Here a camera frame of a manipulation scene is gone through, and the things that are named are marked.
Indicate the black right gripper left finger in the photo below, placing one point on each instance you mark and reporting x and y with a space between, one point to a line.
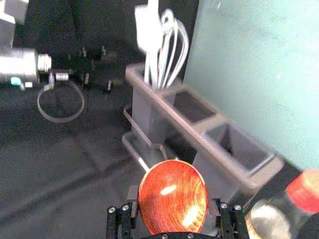
124 219

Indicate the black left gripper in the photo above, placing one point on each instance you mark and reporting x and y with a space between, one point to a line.
67 62

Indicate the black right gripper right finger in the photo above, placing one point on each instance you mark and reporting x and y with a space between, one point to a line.
230 221

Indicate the red-brown wooden spoon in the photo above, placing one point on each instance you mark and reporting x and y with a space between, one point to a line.
173 196

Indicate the dark bottle with red cap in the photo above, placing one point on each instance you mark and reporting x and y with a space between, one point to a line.
279 214

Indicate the black table cloth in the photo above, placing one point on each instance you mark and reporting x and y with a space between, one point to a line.
62 161

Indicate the white spatula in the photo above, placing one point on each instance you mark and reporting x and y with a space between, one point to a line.
148 32

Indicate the grey three-compartment utensil holder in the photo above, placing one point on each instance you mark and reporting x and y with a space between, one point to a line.
199 129

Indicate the plain pale wall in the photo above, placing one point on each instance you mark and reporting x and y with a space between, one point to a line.
256 74

